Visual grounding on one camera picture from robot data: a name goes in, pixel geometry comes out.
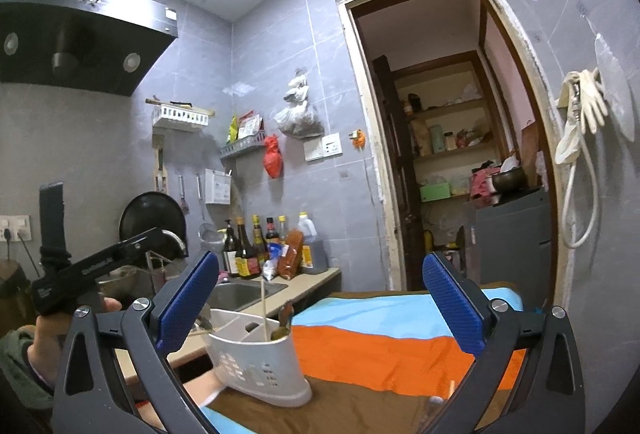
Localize white door frame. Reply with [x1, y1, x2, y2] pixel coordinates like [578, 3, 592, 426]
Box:
[335, 0, 574, 295]

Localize black range hood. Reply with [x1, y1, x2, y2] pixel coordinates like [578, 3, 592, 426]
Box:
[0, 0, 180, 98]

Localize blue white packet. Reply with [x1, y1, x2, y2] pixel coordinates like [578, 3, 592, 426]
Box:
[261, 243, 284, 283]

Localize large oil jug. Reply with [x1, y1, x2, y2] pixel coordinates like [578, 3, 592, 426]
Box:
[296, 212, 327, 273]

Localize person's left forearm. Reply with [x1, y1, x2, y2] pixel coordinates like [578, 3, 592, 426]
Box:
[0, 326, 56, 411]

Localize white plastic bags on hook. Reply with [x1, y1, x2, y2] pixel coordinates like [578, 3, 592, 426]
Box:
[272, 68, 326, 139]

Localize red plastic bag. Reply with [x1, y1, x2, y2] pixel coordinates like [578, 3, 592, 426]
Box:
[262, 135, 284, 180]

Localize black wok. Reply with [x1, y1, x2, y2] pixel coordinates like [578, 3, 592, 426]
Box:
[118, 192, 187, 261]

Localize pink cloth bundle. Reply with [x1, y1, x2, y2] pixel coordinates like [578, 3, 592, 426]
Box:
[469, 162, 501, 201]

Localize cream rubber gloves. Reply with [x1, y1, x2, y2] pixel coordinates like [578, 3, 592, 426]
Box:
[554, 68, 609, 165]

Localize wall power socket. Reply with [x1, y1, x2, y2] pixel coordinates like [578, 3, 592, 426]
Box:
[0, 214, 31, 245]

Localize grey wall shelf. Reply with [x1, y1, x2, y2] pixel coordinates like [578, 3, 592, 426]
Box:
[218, 132, 266, 160]

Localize white plastic utensil holder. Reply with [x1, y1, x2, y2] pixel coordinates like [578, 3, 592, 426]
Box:
[206, 307, 314, 409]

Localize brown wooden spoon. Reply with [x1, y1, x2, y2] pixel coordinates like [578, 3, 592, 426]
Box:
[271, 301, 296, 343]

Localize metal strainer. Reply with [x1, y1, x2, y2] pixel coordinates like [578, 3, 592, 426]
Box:
[195, 172, 226, 256]

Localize striped blue orange brown blanket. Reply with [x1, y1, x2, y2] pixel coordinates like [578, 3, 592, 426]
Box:
[200, 281, 532, 434]

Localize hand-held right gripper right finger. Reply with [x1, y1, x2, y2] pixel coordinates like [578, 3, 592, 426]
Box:
[421, 251, 586, 434]

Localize snack packets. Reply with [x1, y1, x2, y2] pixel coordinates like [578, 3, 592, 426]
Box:
[227, 111, 264, 145]

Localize hanging metal spatula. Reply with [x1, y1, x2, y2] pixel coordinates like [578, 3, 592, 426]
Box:
[177, 171, 191, 215]

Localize white wall switch socket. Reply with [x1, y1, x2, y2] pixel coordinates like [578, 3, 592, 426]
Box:
[303, 132, 344, 163]

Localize chrome faucet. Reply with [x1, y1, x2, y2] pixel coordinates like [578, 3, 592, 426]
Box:
[159, 229, 189, 261]

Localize white wall rack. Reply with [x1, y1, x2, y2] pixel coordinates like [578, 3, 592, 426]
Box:
[152, 106, 210, 131]

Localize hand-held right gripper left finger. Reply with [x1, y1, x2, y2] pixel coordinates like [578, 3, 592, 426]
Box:
[52, 250, 221, 434]

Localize white hose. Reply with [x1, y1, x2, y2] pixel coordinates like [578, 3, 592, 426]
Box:
[560, 114, 600, 249]

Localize tall dark sauce bottle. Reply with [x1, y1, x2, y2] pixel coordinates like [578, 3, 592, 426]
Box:
[234, 217, 257, 278]

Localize wooden chopping block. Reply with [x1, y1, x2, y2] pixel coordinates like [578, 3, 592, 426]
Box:
[0, 258, 32, 331]

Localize white wall box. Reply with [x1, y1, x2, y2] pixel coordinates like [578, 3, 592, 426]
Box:
[203, 167, 234, 206]

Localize steel kitchen sink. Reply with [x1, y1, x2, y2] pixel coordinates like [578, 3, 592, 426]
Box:
[207, 280, 290, 313]

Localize hanging kitchen knife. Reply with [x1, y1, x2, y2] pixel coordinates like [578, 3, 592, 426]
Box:
[152, 141, 169, 195]

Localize black pot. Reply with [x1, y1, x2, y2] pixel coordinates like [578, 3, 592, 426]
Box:
[491, 166, 528, 195]

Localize wooden shelf unit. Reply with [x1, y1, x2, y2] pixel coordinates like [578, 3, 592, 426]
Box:
[372, 48, 512, 291]

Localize wooden cutting board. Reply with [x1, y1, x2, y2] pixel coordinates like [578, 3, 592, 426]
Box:
[519, 121, 541, 190]

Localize orange brown snack packet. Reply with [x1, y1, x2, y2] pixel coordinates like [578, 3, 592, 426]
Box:
[277, 228, 305, 281]

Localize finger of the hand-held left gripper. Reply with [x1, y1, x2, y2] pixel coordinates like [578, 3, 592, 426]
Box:
[67, 227, 166, 285]

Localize green box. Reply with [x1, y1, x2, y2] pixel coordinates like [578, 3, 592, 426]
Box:
[418, 181, 454, 204]

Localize person's left hand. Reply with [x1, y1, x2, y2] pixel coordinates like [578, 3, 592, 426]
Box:
[27, 297, 124, 388]

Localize grey cabinet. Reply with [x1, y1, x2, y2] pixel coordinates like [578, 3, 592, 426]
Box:
[472, 186, 554, 295]

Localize dark pump top bottle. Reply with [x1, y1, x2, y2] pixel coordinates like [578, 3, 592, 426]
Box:
[223, 218, 242, 277]

